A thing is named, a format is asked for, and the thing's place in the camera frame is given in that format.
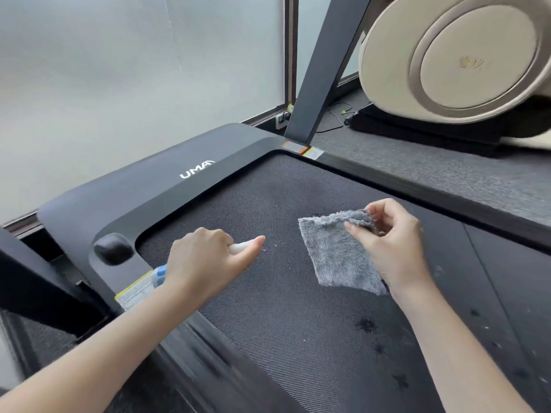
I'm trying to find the dark textured treadmill belt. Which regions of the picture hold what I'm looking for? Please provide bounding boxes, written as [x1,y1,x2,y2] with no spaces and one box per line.
[135,152,532,413]

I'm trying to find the person's right hand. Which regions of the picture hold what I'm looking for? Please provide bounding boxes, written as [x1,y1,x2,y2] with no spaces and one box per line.
[344,198,432,297]

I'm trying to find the thin black floor cable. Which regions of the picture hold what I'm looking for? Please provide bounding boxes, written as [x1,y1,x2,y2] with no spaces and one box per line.
[328,101,359,128]

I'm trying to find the grey fluffy cleaning cloth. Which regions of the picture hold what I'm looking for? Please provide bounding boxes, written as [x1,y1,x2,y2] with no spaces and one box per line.
[298,209,390,296]

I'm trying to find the black treadmill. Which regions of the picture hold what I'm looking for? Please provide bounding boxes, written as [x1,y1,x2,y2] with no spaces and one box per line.
[0,0,551,413]

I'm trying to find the person's left forearm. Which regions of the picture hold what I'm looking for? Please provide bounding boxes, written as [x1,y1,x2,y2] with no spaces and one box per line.
[0,277,199,413]

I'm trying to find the black rounded treadmill knob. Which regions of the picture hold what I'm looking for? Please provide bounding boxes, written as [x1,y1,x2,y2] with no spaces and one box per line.
[93,233,135,266]

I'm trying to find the person's right forearm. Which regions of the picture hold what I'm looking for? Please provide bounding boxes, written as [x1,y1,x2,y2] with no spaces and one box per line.
[389,273,536,413]

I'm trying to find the yellow white warning sticker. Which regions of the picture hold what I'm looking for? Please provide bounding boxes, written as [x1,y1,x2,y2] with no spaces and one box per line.
[115,271,156,313]

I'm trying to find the beige massage chair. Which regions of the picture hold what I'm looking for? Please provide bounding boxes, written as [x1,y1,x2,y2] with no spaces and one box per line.
[347,0,551,158]

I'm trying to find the person's left hand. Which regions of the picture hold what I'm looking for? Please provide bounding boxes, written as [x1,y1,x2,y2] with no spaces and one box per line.
[166,228,266,313]

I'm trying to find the black treadmill upright post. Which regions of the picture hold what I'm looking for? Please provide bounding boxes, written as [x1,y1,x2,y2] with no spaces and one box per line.
[283,0,374,144]
[0,228,110,338]

